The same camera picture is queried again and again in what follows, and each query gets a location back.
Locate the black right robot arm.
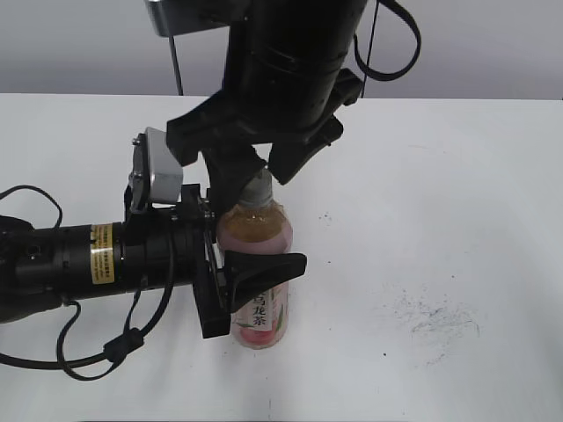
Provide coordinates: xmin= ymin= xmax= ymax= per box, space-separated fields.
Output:
xmin=166 ymin=1 xmax=365 ymax=215

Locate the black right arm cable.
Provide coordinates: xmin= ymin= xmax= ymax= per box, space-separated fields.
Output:
xmin=353 ymin=0 xmax=423 ymax=82

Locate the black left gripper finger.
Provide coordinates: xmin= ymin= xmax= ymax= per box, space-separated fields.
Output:
xmin=205 ymin=187 xmax=224 ymax=220
xmin=223 ymin=251 xmax=307 ymax=313

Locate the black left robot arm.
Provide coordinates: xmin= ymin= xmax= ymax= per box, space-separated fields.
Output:
xmin=1 ymin=185 xmax=307 ymax=338

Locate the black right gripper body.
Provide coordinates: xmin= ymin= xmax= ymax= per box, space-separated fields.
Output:
xmin=165 ymin=69 xmax=362 ymax=166

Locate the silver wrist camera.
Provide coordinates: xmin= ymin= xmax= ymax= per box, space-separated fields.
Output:
xmin=144 ymin=0 xmax=230 ymax=38
xmin=128 ymin=127 xmax=183 ymax=214

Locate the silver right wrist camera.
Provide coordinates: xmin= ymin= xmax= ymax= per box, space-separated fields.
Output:
xmin=144 ymin=0 xmax=230 ymax=38

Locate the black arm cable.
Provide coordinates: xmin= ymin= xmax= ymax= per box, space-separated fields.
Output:
xmin=353 ymin=0 xmax=423 ymax=82
xmin=0 ymin=185 xmax=177 ymax=382

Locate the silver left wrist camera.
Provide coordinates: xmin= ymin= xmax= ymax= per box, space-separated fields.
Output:
xmin=128 ymin=127 xmax=183 ymax=214

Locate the peach oolong tea bottle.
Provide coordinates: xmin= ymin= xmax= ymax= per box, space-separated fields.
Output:
xmin=216 ymin=201 xmax=293 ymax=349

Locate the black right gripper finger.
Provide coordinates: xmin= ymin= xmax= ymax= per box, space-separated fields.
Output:
xmin=267 ymin=132 xmax=342 ymax=185
xmin=202 ymin=145 xmax=267 ymax=213

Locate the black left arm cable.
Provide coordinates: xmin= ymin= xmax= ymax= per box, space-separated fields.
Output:
xmin=0 ymin=185 xmax=177 ymax=382

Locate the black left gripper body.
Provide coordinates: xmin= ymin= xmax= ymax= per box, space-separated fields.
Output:
xmin=121 ymin=184 xmax=230 ymax=338

